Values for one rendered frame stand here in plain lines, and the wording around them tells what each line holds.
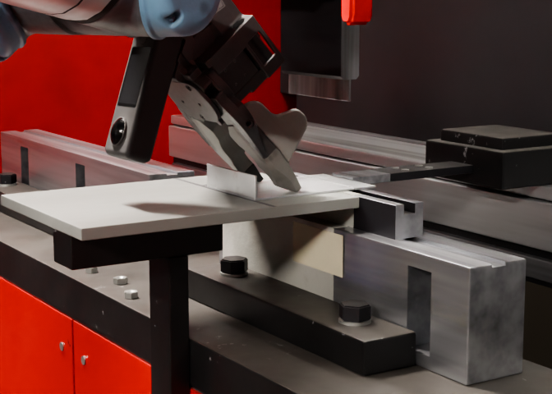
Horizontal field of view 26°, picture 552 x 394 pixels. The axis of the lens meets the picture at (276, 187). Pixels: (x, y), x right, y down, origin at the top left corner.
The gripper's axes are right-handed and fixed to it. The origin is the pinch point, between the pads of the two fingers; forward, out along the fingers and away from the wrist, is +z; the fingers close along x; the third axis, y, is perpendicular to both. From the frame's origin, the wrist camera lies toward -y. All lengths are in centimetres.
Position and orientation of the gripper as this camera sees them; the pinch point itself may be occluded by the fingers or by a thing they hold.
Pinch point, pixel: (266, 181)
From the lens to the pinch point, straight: 108.6
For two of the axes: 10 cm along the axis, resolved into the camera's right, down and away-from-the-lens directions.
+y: 6.4, -7.1, 2.9
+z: 5.5, 6.9, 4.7
